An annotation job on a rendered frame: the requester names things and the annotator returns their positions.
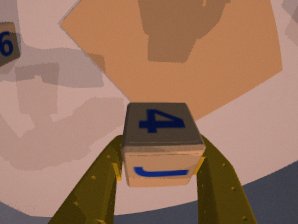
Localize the tan flat mat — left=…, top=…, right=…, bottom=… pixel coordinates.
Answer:
left=60, top=0, right=283, bottom=121

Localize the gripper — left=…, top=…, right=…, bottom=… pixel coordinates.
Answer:
left=48, top=134, right=257, bottom=224

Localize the tan letter block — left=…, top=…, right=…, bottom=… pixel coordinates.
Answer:
left=121, top=102, right=206, bottom=187
left=0, top=22, right=20, bottom=67

